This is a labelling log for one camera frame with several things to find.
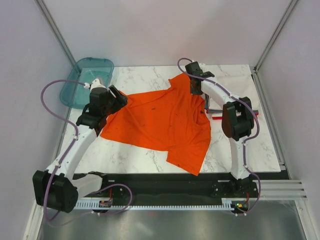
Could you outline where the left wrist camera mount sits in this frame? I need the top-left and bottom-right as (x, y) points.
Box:
(84, 78), (106, 91)

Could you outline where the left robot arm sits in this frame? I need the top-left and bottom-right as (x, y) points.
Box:
(32, 83), (128, 213)

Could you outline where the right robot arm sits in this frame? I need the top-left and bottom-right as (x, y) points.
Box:
(183, 61), (260, 197)

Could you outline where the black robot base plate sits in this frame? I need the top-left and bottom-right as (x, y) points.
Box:
(90, 173), (258, 205)

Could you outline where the orange t shirt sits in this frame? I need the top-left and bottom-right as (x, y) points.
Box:
(100, 73), (211, 176)

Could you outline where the teal plastic bin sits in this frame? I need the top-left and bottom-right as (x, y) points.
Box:
(59, 57), (114, 110)

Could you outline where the white folded t shirt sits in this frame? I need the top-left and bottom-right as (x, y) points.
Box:
(213, 75), (260, 112)

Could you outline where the right aluminium frame post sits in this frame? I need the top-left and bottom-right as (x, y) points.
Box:
(253, 0), (300, 72)

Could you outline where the left aluminium frame post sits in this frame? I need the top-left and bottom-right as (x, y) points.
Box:
(35, 0), (76, 66)

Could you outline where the aluminium frame post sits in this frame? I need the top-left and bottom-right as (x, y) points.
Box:
(253, 0), (300, 72)
(35, 0), (76, 66)

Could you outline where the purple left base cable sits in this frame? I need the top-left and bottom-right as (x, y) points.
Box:
(47, 183), (133, 227)

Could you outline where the white slotted cable duct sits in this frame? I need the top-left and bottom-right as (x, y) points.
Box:
(74, 197), (250, 211)

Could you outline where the right aluminium side rail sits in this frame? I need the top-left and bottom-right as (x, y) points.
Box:
(250, 67), (290, 177)

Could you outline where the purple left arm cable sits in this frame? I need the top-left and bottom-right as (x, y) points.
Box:
(40, 79), (87, 227)

